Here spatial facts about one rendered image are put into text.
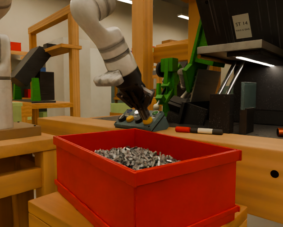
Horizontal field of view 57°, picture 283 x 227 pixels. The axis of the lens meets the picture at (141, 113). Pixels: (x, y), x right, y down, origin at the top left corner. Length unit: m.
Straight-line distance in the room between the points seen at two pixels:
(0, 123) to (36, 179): 0.23
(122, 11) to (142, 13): 8.33
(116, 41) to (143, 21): 0.96
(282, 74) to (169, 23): 10.53
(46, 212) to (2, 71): 0.61
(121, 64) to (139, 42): 0.95
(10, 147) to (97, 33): 0.48
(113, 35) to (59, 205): 0.38
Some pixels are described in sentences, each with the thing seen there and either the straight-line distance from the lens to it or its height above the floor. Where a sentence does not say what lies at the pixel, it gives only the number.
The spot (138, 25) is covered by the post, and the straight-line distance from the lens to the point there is 1.61.
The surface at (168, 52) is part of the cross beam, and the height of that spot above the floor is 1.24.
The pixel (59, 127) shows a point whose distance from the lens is 1.08.
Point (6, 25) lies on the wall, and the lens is 8.07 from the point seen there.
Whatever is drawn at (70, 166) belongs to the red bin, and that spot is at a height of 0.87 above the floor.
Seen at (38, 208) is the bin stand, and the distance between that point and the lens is 0.56.
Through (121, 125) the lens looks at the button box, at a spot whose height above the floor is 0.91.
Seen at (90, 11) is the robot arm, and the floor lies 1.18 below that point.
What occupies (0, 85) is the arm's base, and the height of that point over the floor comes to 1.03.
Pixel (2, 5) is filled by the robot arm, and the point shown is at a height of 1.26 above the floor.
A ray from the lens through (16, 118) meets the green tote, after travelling 1.42.
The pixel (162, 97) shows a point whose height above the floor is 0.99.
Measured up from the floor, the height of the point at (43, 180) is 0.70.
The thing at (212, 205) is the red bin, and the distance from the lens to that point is 0.44.
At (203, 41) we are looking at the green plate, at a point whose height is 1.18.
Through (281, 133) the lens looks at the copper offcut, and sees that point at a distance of 0.76.
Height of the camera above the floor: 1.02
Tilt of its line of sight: 5 degrees down
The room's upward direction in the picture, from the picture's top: straight up
